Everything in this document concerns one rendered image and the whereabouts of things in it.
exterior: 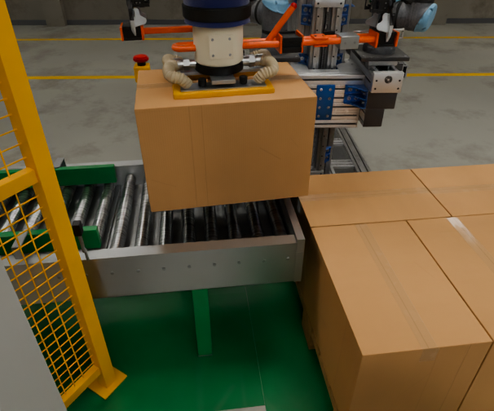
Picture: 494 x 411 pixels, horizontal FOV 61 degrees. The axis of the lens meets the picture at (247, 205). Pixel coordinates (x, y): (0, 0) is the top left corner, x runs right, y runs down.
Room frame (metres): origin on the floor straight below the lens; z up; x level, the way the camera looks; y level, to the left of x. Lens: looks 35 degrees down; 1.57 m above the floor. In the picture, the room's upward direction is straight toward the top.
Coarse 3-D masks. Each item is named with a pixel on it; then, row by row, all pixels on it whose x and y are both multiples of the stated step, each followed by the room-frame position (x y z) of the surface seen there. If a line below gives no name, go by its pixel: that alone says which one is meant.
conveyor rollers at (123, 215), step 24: (24, 192) 1.57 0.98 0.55; (72, 192) 1.60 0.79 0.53; (144, 192) 1.58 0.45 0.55; (96, 216) 1.40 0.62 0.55; (120, 216) 1.40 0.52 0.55; (144, 216) 1.40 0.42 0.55; (168, 216) 1.40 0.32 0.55; (192, 216) 1.41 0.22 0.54; (120, 240) 1.25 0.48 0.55; (144, 240) 1.25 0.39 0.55; (168, 240) 1.25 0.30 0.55; (192, 240) 1.25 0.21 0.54; (216, 240) 1.25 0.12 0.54
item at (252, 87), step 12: (192, 84) 1.42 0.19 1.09; (204, 84) 1.40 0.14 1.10; (228, 84) 1.42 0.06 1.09; (240, 84) 1.42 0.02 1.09; (252, 84) 1.42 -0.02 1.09; (264, 84) 1.42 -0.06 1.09; (180, 96) 1.34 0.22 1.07; (192, 96) 1.35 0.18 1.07; (204, 96) 1.36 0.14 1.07; (216, 96) 1.37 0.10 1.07
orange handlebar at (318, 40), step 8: (144, 32) 1.71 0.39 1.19; (152, 32) 1.72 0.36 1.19; (160, 32) 1.72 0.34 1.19; (168, 32) 1.73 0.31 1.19; (176, 32) 1.73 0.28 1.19; (184, 32) 1.74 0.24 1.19; (248, 40) 1.54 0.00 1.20; (256, 40) 1.55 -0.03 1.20; (264, 40) 1.55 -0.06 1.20; (272, 40) 1.56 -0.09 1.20; (304, 40) 1.54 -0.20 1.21; (312, 40) 1.54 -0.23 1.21; (320, 40) 1.55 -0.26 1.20; (328, 40) 1.55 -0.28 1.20; (336, 40) 1.55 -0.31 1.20; (360, 40) 1.57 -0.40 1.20; (368, 40) 1.58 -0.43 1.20; (176, 48) 1.46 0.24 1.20; (184, 48) 1.46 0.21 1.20; (192, 48) 1.47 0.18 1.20; (248, 48) 1.50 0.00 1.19
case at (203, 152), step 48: (144, 96) 1.37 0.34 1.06; (240, 96) 1.37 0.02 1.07; (288, 96) 1.37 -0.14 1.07; (144, 144) 1.27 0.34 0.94; (192, 144) 1.29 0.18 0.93; (240, 144) 1.32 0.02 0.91; (288, 144) 1.35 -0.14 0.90; (192, 192) 1.29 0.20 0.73; (240, 192) 1.32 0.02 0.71; (288, 192) 1.36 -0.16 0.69
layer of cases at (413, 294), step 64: (320, 192) 1.59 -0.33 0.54; (384, 192) 1.59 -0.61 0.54; (448, 192) 1.59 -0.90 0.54; (320, 256) 1.18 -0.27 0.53; (384, 256) 1.16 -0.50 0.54; (448, 256) 1.16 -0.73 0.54; (320, 320) 1.08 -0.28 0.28; (384, 320) 0.87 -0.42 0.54; (448, 320) 0.87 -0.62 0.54; (384, 384) 0.75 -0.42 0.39; (448, 384) 0.78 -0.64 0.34
